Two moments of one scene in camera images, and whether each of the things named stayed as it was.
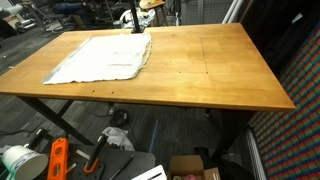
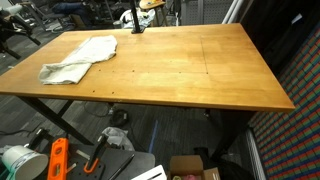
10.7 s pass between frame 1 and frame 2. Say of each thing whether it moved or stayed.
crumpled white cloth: stayed
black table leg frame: stayed
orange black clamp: stayed
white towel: moved
